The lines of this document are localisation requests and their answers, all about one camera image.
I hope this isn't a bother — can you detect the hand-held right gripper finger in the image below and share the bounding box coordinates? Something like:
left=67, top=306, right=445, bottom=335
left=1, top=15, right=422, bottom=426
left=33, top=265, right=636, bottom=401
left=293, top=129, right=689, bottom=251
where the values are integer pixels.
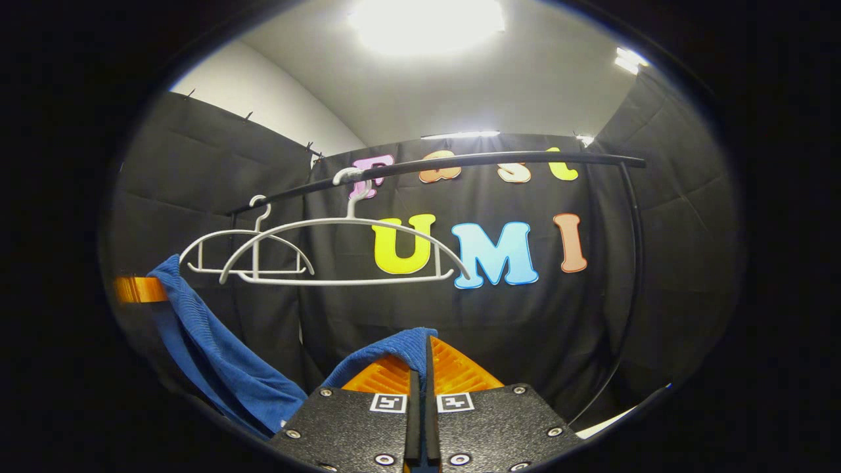
left=269, top=355, right=422, bottom=473
left=426, top=336, right=582, bottom=473

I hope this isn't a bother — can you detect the blue corduroy jacket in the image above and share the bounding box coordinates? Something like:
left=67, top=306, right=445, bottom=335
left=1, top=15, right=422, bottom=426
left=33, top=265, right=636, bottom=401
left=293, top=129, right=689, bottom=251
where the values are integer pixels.
left=147, top=254, right=439, bottom=439

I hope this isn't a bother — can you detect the white clothes hanger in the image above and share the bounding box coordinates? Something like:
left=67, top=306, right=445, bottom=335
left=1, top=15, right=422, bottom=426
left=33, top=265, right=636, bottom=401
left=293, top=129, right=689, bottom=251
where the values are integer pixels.
left=179, top=194, right=315, bottom=277
left=219, top=167, right=471, bottom=290

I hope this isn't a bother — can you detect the black clothes rack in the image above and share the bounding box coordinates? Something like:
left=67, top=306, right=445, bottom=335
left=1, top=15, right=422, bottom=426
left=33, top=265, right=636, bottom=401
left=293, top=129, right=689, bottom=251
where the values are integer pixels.
left=227, top=150, right=648, bottom=428

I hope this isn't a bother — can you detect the black backdrop cloth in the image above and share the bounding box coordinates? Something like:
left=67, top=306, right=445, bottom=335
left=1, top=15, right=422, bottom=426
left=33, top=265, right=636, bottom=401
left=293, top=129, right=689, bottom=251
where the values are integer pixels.
left=102, top=66, right=746, bottom=434

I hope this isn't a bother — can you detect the square ceiling light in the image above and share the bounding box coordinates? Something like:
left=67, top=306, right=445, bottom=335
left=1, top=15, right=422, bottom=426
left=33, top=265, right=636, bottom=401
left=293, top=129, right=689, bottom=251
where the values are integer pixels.
left=614, top=47, right=650, bottom=75

